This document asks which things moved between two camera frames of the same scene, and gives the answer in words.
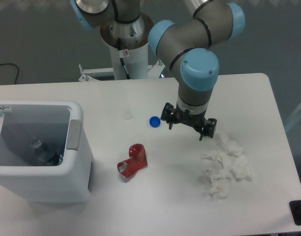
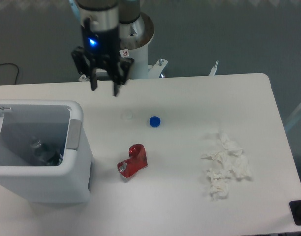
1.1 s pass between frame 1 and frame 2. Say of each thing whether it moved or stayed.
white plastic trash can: stayed
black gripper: moved
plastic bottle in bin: stayed
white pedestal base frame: stayed
